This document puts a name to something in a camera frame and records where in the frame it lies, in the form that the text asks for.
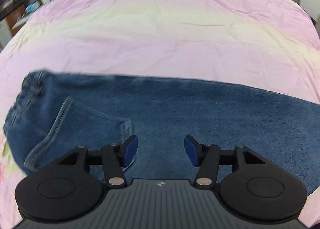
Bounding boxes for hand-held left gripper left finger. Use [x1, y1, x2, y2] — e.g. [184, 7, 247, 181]
[51, 135, 138, 188]

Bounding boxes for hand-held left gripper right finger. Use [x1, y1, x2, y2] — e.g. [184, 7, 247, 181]
[184, 135, 270, 190]

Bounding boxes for blue denim pants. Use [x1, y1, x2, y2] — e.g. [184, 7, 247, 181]
[3, 69, 320, 196]

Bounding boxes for pink bed sheet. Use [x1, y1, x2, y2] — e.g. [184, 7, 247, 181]
[0, 0, 320, 229]

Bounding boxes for cluttered wooden shelf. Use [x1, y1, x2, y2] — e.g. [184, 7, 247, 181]
[0, 0, 33, 37]

